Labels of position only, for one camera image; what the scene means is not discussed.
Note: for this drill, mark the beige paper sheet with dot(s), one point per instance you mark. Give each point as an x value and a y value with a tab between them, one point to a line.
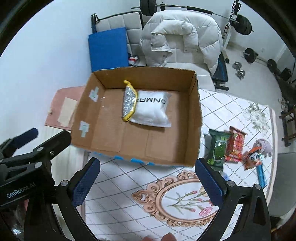
67	111

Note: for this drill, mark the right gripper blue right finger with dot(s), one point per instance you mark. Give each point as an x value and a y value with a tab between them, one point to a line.
207	179

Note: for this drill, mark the barbell on rack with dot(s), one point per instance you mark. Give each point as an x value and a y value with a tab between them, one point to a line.
240	23

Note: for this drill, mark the beige padded chair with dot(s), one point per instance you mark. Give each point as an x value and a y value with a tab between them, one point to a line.
133	24

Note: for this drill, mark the blue long tube packet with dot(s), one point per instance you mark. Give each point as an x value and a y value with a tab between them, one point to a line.
261	176

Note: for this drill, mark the white puffer jacket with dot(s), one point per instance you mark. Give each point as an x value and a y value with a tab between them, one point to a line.
174	36

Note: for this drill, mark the open cardboard box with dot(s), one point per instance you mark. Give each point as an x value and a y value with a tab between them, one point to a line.
98	124

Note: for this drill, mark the white towel pack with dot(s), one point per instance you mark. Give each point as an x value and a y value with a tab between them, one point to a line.
151	108

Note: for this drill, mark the barbell on floor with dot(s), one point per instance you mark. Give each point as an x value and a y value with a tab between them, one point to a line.
251	56

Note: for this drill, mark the yellow silver scrub sponge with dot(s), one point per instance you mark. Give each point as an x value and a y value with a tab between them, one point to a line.
129	101

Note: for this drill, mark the blue folded mat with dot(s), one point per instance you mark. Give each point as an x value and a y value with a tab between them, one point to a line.
108	49

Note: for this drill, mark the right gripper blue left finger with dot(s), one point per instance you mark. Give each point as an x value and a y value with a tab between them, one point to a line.
83	180

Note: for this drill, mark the orange snack packet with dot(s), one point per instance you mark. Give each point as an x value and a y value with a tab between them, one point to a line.
253	158

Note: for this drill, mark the red snack packet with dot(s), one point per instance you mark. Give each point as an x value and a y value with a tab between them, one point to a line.
235	145

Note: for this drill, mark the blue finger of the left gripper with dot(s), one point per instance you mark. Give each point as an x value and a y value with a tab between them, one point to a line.
12	144

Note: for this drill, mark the striped beige mat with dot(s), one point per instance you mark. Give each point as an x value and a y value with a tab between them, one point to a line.
68	162

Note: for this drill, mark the dark wooden chair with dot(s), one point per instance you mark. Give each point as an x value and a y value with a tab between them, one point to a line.
288	123

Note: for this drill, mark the grey plush toy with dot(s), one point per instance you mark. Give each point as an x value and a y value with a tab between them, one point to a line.
262	146

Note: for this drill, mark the green wet wipes pack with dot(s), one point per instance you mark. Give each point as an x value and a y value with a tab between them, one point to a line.
216	156

